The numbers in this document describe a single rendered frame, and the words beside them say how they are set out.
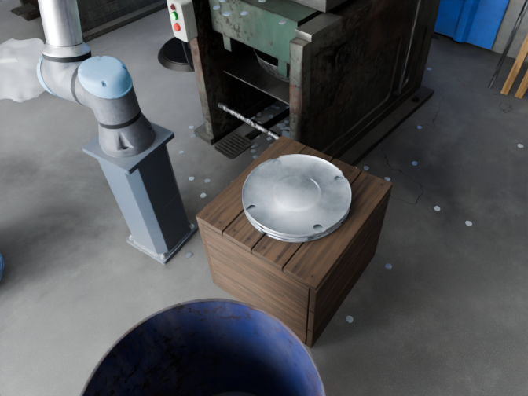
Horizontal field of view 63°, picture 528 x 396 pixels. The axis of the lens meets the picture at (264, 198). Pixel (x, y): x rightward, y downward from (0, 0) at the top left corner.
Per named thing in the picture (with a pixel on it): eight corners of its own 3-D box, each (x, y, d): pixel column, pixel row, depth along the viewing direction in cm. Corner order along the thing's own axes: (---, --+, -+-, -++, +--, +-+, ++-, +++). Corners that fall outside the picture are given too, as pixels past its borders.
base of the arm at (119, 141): (127, 165, 115) (116, 136, 107) (89, 145, 121) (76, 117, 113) (166, 133, 123) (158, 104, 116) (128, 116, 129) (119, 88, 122)
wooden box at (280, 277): (310, 349, 125) (316, 287, 99) (212, 283, 141) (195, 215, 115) (375, 254, 145) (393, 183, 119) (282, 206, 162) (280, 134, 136)
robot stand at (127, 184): (165, 265, 147) (127, 171, 113) (126, 242, 154) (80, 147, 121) (199, 228, 157) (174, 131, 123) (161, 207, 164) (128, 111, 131)
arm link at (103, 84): (119, 130, 109) (102, 84, 99) (81, 116, 114) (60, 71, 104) (149, 104, 116) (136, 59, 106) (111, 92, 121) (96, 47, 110)
